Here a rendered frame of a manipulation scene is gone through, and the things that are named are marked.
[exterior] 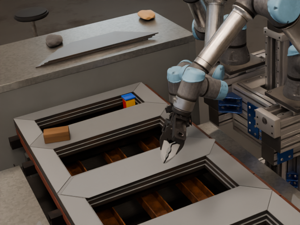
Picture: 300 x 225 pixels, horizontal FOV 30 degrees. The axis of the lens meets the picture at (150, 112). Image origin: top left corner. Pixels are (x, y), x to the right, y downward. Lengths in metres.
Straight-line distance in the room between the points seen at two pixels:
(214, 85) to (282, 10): 0.36
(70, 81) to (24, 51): 0.43
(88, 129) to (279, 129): 0.92
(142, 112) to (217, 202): 0.84
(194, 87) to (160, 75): 1.29
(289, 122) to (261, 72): 0.54
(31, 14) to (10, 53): 2.19
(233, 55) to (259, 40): 3.18
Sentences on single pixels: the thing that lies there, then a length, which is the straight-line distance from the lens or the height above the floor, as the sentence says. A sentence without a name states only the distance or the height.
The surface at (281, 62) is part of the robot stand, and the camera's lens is 2.72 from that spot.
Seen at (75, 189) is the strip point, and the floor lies 0.87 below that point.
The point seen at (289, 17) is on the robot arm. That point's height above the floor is 1.51.
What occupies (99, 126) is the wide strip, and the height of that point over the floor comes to 0.87.
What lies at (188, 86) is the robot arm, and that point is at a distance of 1.98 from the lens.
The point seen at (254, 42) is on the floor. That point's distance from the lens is 5.99.
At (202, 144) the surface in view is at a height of 0.87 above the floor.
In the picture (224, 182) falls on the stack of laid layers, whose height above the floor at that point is 0.83.
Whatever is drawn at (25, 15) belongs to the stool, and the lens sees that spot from 5.53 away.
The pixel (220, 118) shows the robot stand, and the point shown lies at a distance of 2.94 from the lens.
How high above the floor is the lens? 2.20
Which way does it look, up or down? 28 degrees down
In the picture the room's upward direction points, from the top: 6 degrees counter-clockwise
